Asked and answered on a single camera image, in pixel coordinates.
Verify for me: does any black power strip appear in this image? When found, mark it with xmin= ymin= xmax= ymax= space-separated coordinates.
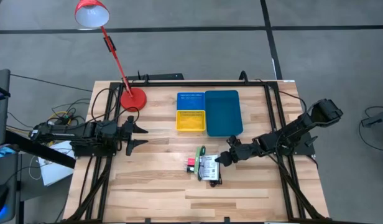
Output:
xmin=126 ymin=73 xmax=185 ymax=82

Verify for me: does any thin black floor cable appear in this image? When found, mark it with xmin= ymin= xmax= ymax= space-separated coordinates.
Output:
xmin=10 ymin=73 xmax=93 ymax=93

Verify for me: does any lit tablet screen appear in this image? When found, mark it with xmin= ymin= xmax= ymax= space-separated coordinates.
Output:
xmin=0 ymin=146 xmax=18 ymax=160

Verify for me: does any black aluminium table frame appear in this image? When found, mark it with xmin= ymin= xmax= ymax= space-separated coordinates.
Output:
xmin=65 ymin=79 xmax=328 ymax=224

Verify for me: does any green cable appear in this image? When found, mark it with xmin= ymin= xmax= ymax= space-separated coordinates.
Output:
xmin=193 ymin=145 xmax=207 ymax=175

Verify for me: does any white product box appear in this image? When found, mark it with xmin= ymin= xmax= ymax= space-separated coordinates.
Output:
xmin=199 ymin=163 xmax=221 ymax=182

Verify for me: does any blue plastic basket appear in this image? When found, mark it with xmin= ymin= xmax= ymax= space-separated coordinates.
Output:
xmin=176 ymin=91 xmax=206 ymax=111

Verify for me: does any teal plastic bin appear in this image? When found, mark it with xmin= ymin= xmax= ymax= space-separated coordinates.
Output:
xmin=205 ymin=90 xmax=244 ymax=138

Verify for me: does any small white printed packet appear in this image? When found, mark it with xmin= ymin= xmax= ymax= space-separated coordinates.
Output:
xmin=200 ymin=154 xmax=220 ymax=167

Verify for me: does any black diagonal bar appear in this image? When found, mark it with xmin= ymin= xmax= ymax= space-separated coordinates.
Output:
xmin=4 ymin=129 xmax=76 ymax=169

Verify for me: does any yellow plastic basket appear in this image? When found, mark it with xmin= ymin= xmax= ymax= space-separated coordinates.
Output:
xmin=175 ymin=110 xmax=207 ymax=133

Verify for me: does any red desk lamp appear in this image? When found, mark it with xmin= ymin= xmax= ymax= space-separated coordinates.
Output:
xmin=74 ymin=0 xmax=148 ymax=113

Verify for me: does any yellow floor cable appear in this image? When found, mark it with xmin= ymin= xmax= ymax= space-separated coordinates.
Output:
xmin=47 ymin=111 xmax=73 ymax=147

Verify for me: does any black looped floor cable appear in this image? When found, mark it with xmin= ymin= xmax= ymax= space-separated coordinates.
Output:
xmin=358 ymin=106 xmax=383 ymax=153

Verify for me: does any white cardboard box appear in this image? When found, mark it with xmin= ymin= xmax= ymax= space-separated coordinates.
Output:
xmin=37 ymin=140 xmax=76 ymax=187

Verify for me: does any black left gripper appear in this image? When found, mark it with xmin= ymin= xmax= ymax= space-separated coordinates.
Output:
xmin=116 ymin=115 xmax=149 ymax=157

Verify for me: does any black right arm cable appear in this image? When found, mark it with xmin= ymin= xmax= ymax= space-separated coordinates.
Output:
xmin=255 ymin=79 xmax=308 ymax=118

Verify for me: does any grey floor stand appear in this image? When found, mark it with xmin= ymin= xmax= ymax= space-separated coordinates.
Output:
xmin=361 ymin=107 xmax=383 ymax=128

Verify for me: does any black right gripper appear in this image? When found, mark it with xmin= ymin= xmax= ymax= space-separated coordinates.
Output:
xmin=215 ymin=134 xmax=259 ymax=167

